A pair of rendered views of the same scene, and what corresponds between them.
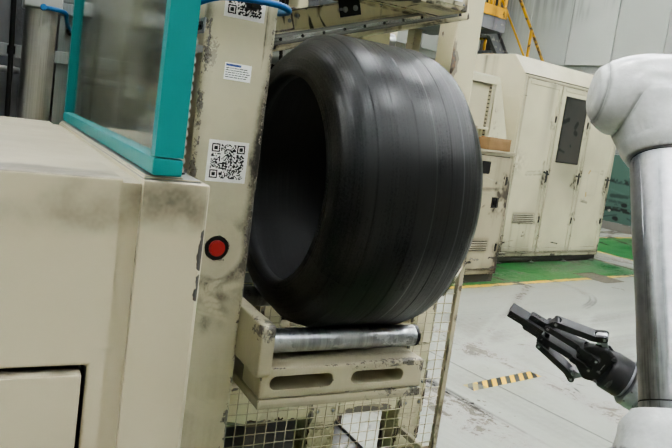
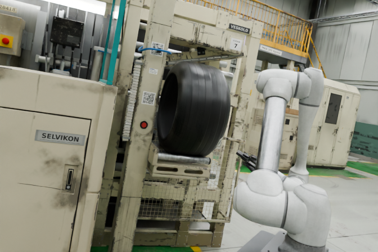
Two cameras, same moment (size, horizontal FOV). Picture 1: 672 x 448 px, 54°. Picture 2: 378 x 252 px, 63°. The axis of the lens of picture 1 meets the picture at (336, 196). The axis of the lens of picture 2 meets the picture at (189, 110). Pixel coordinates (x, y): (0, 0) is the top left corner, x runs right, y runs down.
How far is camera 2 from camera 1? 0.65 m
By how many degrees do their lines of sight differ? 10
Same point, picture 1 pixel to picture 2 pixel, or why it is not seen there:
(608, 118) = (259, 88)
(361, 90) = (189, 77)
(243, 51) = (155, 64)
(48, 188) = (87, 84)
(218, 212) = (144, 113)
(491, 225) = (289, 148)
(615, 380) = not seen: hidden behind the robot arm
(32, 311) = (82, 107)
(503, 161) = (296, 119)
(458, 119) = (221, 88)
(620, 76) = (262, 75)
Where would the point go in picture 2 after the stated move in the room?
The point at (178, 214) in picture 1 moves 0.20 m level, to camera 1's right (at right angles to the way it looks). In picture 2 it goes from (111, 91) to (168, 103)
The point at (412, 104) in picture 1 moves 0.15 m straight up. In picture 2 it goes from (205, 82) to (210, 56)
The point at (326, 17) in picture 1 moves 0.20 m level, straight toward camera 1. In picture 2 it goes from (192, 55) to (189, 50)
